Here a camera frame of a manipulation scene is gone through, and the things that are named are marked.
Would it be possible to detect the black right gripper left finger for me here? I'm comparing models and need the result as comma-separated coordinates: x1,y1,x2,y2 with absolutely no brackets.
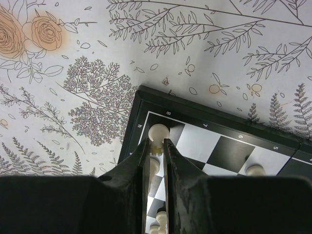
0,139,150,234

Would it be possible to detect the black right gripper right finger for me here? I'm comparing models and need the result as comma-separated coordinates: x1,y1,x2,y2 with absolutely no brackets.
164,139,312,234

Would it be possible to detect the black white chess board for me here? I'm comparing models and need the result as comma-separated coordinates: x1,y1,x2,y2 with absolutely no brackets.
117,84,312,234

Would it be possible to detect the white chess piece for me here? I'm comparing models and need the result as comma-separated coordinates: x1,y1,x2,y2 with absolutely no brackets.
149,157,160,185
149,225,167,234
148,124,170,156

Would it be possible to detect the white chess pawn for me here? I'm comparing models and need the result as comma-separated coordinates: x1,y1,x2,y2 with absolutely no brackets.
245,165,266,176
156,211,167,228

